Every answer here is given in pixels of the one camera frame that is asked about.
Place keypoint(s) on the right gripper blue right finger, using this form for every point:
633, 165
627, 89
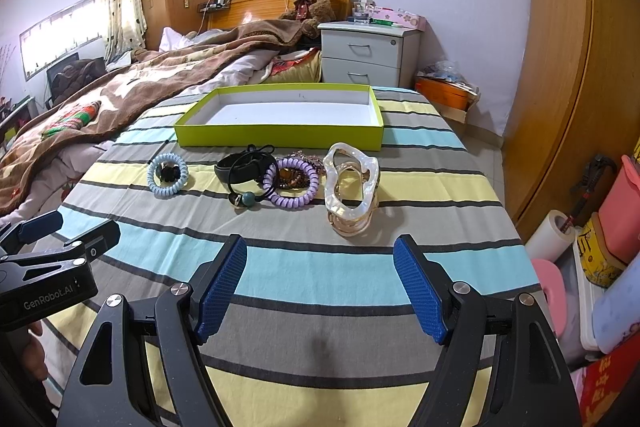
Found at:
426, 284

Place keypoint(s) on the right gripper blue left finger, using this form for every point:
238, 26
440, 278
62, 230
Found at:
213, 285

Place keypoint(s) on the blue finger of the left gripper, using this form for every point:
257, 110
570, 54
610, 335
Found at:
15, 237
92, 244

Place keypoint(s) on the black elastic with teal bead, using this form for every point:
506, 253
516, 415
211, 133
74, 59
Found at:
248, 199

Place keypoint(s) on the pearl translucent claw hair clip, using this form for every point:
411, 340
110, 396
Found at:
350, 188

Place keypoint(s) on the black smart wristband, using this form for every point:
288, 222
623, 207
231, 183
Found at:
250, 164

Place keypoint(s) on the person's left hand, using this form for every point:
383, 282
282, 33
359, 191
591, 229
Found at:
33, 358

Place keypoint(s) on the white floral duvet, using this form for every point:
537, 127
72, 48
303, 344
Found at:
70, 164

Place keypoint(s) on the striped mattress cover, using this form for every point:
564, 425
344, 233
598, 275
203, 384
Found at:
320, 331

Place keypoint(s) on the pink plastic stool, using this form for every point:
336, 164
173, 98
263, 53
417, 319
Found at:
552, 284

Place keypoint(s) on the white paper roll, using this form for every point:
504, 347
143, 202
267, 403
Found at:
552, 237

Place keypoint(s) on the brown fleece blanket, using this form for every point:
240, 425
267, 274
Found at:
126, 93

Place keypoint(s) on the yellow tin box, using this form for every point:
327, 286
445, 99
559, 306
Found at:
599, 266

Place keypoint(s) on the orange storage box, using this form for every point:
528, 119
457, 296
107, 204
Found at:
444, 93

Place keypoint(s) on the green shallow tray box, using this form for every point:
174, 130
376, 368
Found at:
293, 115

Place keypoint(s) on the pink plastic bucket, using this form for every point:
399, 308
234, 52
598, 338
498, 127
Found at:
619, 213

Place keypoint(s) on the grey bedside drawer cabinet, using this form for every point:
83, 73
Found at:
378, 56

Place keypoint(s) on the large wooden closet door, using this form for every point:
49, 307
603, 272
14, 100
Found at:
578, 96

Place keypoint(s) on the yellow pillow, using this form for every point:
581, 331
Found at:
296, 67

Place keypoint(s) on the pink flowered box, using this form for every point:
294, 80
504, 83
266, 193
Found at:
398, 18

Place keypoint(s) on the wooden headboard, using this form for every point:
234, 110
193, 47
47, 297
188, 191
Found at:
239, 12

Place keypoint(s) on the brown teddy bear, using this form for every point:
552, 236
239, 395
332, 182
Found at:
310, 13

